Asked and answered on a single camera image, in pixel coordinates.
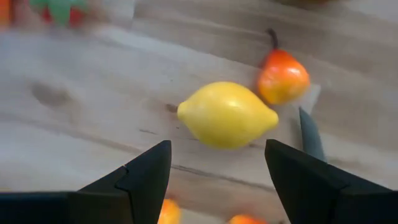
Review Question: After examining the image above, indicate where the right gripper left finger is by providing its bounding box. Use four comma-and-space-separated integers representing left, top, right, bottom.
0, 139, 172, 224

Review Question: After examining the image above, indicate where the yellow plastic lemon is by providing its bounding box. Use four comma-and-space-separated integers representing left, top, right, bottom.
177, 81, 280, 150

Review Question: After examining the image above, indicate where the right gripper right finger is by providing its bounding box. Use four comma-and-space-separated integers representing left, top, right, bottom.
264, 139, 398, 224

